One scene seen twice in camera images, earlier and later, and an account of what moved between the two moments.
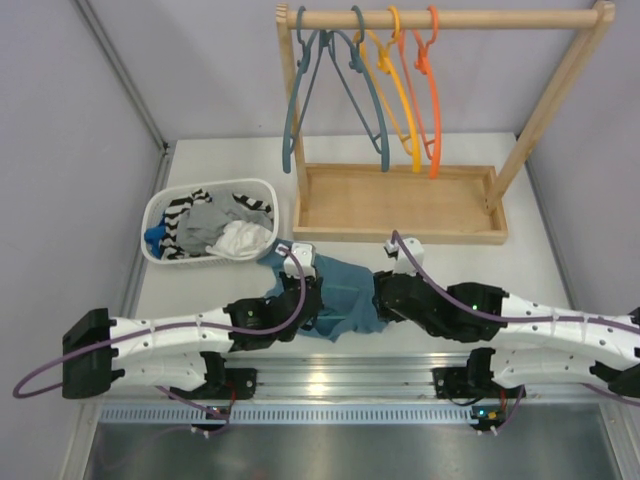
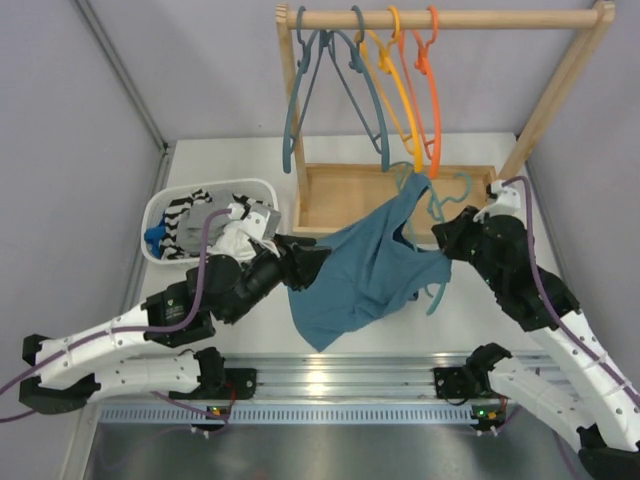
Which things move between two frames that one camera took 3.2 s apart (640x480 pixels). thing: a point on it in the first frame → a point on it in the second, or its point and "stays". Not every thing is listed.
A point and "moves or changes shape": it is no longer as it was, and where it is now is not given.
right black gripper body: (386, 310) → (486, 266)
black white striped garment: (176, 209) stays
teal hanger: (337, 302) → (441, 294)
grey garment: (199, 226) stays
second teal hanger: (379, 142) stays
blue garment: (153, 235) stays
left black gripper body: (310, 298) → (298, 261)
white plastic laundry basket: (210, 222) stays
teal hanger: (326, 37) stays
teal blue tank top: (348, 306) moves or changes shape
